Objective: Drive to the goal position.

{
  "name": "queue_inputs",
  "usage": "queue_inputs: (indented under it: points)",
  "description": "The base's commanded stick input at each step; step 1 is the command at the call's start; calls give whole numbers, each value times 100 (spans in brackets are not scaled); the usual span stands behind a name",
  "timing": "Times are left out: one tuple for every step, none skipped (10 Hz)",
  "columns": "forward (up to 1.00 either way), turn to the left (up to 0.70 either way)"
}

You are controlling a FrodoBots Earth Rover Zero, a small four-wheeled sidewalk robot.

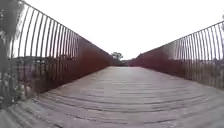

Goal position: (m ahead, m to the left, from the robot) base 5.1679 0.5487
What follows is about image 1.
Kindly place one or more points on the tree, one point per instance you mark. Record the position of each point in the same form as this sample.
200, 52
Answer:
7, 20
117, 55

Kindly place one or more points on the grey wooden plank bridge deck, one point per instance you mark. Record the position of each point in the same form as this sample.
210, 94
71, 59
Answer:
124, 96

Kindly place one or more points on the rusty red metal railing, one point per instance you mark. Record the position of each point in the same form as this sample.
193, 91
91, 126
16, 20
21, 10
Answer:
186, 56
66, 56

